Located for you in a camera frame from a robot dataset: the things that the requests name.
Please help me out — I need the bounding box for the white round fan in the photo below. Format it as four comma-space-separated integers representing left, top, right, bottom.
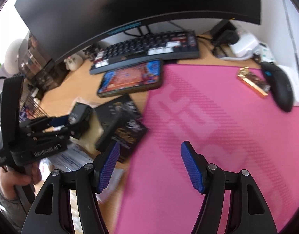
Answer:
3, 39, 28, 75

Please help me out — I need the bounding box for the bagged bread slice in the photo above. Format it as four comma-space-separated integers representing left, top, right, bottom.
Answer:
70, 97, 103, 158

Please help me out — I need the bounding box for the black curved monitor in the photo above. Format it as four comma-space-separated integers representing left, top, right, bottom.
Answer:
15, 0, 261, 62

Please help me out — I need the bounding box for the gold lighter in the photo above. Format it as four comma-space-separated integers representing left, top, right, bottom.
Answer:
237, 67, 270, 97

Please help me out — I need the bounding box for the smartphone with lit screen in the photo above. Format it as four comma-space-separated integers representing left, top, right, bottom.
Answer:
97, 59, 163, 98

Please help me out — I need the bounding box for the black gold text box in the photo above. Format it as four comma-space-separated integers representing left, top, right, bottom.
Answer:
94, 94, 148, 163

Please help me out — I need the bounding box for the black face mask sachet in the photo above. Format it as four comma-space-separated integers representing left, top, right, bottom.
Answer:
68, 102, 92, 139

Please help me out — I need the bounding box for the small ceramic vase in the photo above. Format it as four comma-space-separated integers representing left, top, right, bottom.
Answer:
64, 54, 84, 71

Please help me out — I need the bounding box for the black computer mouse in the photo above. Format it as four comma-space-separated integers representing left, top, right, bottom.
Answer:
260, 62, 294, 113

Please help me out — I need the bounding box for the person's left hand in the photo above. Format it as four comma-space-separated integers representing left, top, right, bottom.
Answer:
0, 162, 42, 201

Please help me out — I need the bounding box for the pink desk mat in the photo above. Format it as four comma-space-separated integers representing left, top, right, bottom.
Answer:
115, 65, 299, 233

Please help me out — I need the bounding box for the dark acrylic drawer organizer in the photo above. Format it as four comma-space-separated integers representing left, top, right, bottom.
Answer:
18, 32, 69, 92

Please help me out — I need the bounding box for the white power adapter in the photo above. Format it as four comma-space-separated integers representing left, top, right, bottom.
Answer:
228, 32, 260, 58

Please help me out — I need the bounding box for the black wire basket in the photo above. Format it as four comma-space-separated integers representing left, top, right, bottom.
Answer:
19, 96, 48, 123

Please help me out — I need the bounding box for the long white grey snack packet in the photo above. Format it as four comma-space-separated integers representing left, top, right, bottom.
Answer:
39, 141, 93, 172

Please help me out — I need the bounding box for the dark mechanical keyboard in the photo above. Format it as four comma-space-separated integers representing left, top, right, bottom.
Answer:
89, 31, 200, 75

